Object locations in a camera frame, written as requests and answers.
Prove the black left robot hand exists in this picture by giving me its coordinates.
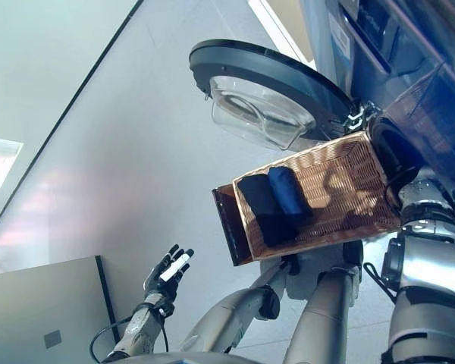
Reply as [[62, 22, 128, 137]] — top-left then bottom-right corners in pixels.
[[143, 244, 196, 318]]

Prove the long black garment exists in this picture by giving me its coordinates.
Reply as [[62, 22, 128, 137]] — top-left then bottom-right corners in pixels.
[[237, 174, 300, 247]]

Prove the blue garment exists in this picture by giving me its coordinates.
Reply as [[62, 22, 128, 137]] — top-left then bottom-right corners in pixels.
[[267, 166, 315, 219]]

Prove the round washing machine door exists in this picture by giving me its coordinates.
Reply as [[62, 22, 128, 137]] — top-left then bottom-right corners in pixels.
[[188, 40, 356, 151]]

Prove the blue white machine label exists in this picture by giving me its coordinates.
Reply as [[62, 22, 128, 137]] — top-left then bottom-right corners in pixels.
[[328, 7, 353, 61]]

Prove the grey front-load washing machine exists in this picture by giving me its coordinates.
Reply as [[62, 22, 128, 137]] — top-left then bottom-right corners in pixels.
[[299, 0, 455, 228]]

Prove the silver left robot leg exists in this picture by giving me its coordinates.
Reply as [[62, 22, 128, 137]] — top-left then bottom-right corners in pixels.
[[180, 265, 289, 356]]

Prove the silver robot leg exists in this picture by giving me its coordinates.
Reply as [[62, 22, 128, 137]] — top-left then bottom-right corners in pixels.
[[180, 265, 289, 356], [284, 242, 365, 364]]

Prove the grey robot torso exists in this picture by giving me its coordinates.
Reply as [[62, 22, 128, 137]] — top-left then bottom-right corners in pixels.
[[109, 352, 251, 364]]

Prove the brown translucent stool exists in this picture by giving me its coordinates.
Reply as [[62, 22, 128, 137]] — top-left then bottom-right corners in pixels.
[[211, 185, 259, 268]]

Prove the grey cabinet panel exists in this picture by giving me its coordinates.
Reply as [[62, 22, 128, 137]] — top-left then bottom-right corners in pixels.
[[0, 254, 117, 361]]

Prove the silver right robot leg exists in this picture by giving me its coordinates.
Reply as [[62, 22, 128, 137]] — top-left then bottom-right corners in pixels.
[[284, 242, 365, 364]]

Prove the rectangular wicker laundry basket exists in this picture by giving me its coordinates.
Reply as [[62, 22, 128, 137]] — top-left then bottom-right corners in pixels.
[[232, 128, 403, 262]]

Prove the metal door hinge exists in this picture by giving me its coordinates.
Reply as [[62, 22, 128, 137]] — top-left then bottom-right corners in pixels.
[[343, 102, 380, 133]]

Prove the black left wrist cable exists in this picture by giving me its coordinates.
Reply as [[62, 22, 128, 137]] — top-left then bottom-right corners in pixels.
[[89, 303, 171, 363]]

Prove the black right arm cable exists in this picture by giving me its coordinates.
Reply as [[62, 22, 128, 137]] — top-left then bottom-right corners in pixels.
[[362, 166, 421, 304]]

